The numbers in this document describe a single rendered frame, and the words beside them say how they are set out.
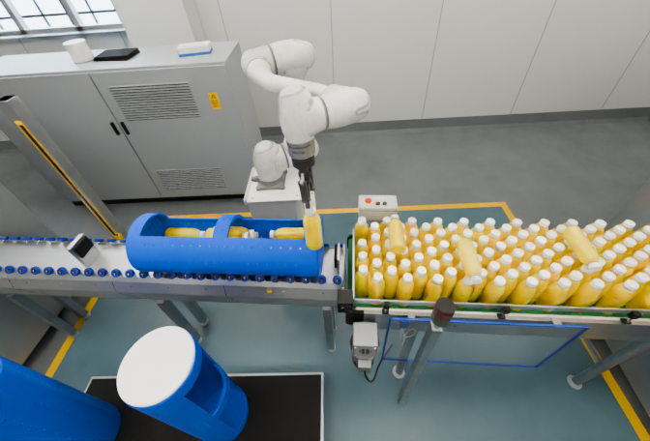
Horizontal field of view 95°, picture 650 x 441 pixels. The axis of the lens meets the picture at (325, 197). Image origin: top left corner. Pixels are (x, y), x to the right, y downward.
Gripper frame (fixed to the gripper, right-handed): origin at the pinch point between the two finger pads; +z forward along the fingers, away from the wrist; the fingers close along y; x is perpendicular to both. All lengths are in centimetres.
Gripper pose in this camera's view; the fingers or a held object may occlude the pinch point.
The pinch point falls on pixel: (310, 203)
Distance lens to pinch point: 109.2
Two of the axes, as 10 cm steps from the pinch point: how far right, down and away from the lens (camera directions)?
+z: 0.9, 7.9, 6.1
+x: 9.9, 0.1, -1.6
